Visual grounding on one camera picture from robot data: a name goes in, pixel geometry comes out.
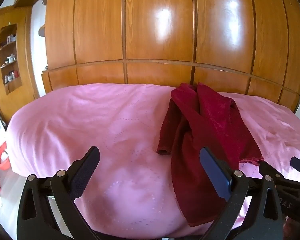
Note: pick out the wooden shelf cabinet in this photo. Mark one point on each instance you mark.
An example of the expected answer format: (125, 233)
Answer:
(17, 83)

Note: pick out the red plastic basket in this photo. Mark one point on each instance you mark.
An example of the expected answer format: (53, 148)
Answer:
(4, 159)

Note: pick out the dark red velvet garment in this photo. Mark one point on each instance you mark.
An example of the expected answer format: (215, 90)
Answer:
(199, 117)

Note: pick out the pink bedspread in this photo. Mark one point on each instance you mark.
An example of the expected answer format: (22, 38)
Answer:
(131, 194)

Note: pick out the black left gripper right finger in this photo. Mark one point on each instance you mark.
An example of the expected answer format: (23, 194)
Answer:
(252, 209)

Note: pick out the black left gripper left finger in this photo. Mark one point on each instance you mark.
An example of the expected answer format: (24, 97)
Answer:
(35, 216)

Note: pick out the wooden panelled wardrobe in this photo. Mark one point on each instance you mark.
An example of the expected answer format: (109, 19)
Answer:
(239, 46)

